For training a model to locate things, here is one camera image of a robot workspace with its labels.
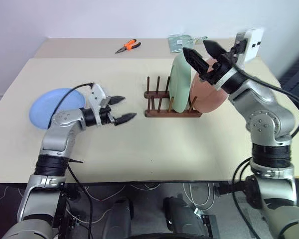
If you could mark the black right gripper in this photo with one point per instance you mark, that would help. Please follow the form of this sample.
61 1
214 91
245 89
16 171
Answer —
225 63

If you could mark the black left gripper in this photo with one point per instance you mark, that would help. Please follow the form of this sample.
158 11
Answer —
105 117

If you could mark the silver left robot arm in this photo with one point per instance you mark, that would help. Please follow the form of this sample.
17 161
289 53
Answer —
64 119

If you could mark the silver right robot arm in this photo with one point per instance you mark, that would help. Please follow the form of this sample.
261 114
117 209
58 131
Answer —
264 104

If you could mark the brown wooden dish rack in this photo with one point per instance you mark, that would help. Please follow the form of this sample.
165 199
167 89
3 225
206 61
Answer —
172 114

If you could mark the small clear plastic packet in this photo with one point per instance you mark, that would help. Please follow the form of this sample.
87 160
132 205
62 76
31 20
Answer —
199 39

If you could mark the green plate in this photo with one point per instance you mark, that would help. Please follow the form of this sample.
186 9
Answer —
180 84

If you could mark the pink plate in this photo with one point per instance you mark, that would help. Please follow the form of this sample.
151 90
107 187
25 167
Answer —
206 97

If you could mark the blue plate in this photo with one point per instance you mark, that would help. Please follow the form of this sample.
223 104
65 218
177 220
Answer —
43 109

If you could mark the dark rounded shape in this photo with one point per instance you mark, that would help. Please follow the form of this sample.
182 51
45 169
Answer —
182 216
119 219

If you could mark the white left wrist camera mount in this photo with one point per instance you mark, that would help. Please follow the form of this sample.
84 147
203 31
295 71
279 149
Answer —
97 95

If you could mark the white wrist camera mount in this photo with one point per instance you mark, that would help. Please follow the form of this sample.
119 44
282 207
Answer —
254 44
97 95

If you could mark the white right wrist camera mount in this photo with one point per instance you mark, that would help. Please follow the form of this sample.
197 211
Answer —
254 44

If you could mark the black metal frame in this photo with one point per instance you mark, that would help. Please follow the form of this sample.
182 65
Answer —
62 206

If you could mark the black metal bracket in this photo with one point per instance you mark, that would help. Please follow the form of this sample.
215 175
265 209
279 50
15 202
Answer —
210 224

